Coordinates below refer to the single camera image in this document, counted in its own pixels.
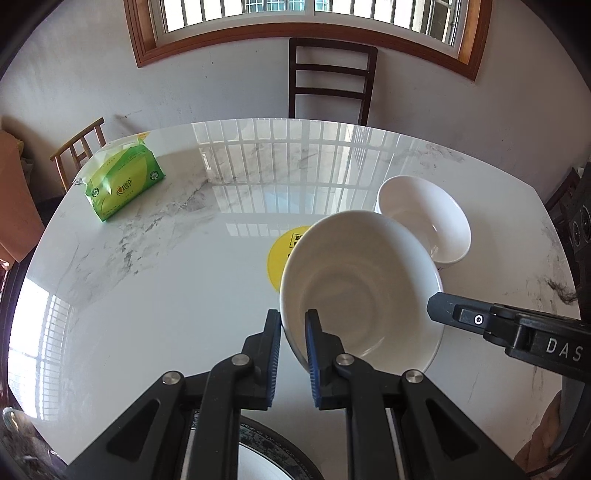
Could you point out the dark wooden slat chair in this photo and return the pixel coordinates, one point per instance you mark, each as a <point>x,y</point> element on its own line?
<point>332,46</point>

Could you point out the small white bowl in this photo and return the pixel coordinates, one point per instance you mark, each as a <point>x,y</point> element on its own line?
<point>415,207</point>

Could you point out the orange cloth-covered furniture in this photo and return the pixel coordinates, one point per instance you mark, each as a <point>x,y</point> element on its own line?
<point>18,207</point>

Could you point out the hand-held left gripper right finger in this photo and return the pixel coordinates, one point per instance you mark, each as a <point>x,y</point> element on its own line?
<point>310,364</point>

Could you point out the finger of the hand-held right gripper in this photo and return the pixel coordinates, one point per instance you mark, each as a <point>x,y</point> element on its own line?
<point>461,314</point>

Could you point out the light wooden chair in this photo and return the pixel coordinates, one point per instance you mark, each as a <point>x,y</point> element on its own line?
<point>78,143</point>

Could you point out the dark hair clump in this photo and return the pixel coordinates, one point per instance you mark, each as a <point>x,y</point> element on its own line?
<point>565,291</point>

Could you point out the barred window with wooden frame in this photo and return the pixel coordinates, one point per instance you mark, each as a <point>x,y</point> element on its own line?
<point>207,39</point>

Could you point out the green tissue pack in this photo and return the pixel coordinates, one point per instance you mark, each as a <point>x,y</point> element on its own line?
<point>124,180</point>

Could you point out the large white bowl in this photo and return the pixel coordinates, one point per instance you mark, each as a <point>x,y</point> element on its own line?
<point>360,295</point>

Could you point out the large blue floral plate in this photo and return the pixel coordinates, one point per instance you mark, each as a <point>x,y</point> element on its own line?
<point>298,454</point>

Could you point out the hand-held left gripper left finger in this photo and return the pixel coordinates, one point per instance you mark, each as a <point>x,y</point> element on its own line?
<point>275,360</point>

